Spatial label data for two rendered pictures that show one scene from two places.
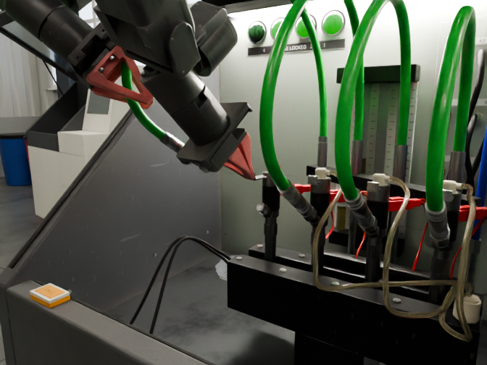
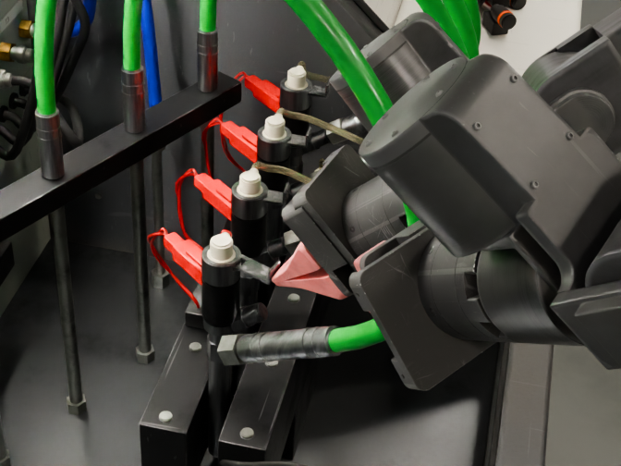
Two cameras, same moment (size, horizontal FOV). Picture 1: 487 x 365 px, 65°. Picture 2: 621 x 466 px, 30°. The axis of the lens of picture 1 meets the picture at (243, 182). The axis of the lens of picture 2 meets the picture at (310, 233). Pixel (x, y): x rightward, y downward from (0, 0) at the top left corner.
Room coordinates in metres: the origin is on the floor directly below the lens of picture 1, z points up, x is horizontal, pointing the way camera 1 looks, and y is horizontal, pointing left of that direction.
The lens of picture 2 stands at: (0.77, 0.56, 1.65)
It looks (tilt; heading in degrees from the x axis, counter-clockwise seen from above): 39 degrees down; 246
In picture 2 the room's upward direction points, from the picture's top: 4 degrees clockwise
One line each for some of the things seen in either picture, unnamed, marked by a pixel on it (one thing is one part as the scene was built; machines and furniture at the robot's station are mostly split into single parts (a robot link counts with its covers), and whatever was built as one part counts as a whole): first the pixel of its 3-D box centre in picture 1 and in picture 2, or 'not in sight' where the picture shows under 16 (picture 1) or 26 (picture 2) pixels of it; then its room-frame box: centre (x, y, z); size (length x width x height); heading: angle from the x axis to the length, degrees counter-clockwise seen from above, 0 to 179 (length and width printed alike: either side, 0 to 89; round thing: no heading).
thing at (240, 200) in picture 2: (314, 250); (259, 294); (0.52, -0.10, 1.01); 0.05 x 0.03 x 0.21; 146
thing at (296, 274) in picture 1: (340, 322); (255, 353); (0.51, -0.14, 0.91); 0.34 x 0.10 x 0.15; 56
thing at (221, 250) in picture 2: not in sight; (222, 253); (0.57, -0.04, 1.12); 0.02 x 0.02 x 0.03
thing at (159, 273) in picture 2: (467, 298); (158, 211); (0.54, -0.34, 0.93); 0.02 x 0.02 x 0.19; 56
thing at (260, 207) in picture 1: (267, 239); (234, 361); (0.56, -0.04, 1.01); 0.05 x 0.03 x 0.21; 146
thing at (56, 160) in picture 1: (82, 127); not in sight; (3.70, 1.55, 1.00); 1.30 x 1.09 x 1.99; 47
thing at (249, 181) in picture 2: (321, 178); (249, 190); (0.53, -0.11, 1.12); 0.02 x 0.02 x 0.03
